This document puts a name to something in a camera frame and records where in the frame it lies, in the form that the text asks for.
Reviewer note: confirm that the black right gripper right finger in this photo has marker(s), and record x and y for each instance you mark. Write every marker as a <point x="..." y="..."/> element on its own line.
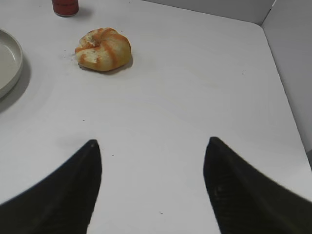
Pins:
<point x="245" y="201"/>

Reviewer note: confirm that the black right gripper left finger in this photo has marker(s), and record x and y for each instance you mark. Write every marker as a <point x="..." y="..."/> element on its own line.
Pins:
<point x="62" y="203"/>

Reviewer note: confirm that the beige round plate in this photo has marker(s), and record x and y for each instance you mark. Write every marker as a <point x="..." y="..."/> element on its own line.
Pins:
<point x="11" y="62"/>

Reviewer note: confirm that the orange striped bread roll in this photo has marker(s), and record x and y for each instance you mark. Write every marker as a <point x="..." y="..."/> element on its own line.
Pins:
<point x="103" y="50"/>

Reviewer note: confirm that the red soda can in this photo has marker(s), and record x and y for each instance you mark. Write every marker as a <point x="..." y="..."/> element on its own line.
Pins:
<point x="65" y="8"/>

